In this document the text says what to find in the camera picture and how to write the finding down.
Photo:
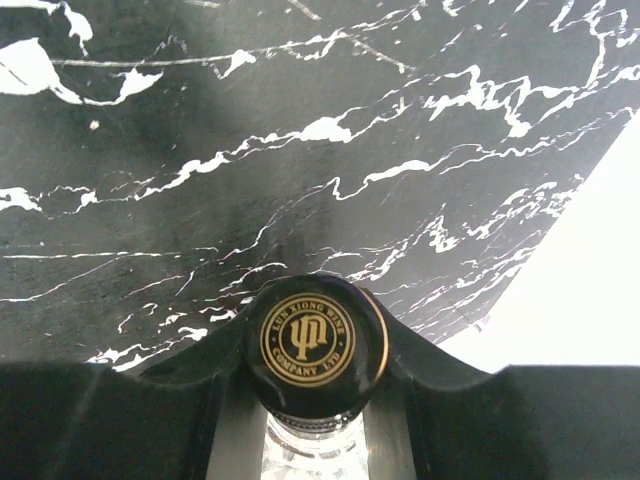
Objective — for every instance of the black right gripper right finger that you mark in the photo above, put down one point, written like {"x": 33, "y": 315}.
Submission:
{"x": 436, "y": 417}

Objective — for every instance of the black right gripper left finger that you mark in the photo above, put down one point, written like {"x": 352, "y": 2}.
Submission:
{"x": 191, "y": 416}

